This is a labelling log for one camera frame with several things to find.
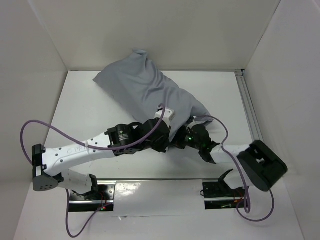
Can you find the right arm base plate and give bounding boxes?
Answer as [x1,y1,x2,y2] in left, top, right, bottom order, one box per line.
[199,181,245,210]

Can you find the grey pillowcase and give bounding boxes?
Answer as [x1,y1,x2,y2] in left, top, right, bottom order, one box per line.
[93,49,210,141]

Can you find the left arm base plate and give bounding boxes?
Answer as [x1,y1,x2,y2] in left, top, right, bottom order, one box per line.
[68,180,116,213]

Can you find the aluminium frame rail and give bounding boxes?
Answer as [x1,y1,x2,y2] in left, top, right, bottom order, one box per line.
[234,68,276,178]

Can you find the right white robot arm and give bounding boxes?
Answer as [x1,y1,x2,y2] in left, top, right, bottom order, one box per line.
[171,124,288,192]

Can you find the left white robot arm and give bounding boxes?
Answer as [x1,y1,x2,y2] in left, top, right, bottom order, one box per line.
[32,108,175,200]

